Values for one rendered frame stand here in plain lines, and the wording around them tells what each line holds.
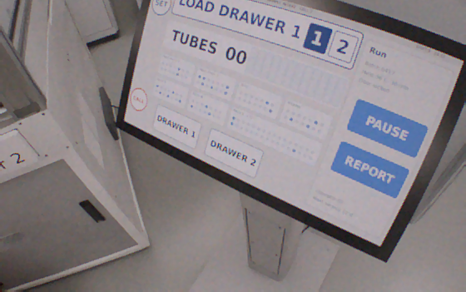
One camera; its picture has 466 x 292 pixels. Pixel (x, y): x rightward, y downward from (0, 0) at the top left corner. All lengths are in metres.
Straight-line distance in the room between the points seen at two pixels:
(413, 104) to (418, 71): 0.04
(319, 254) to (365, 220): 1.00
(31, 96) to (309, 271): 1.17
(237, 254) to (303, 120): 1.05
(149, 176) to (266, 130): 1.30
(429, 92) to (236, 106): 0.27
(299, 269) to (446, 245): 0.70
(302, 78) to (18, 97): 0.58
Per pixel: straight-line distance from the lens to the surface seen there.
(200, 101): 0.54
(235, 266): 1.45
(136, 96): 0.62
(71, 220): 1.23
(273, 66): 0.49
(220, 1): 0.53
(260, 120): 0.50
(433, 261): 1.67
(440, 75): 0.46
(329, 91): 0.47
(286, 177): 0.50
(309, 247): 1.49
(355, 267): 1.54
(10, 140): 0.86
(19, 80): 0.76
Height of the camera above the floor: 1.44
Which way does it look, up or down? 54 degrees down
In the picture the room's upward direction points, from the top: 7 degrees counter-clockwise
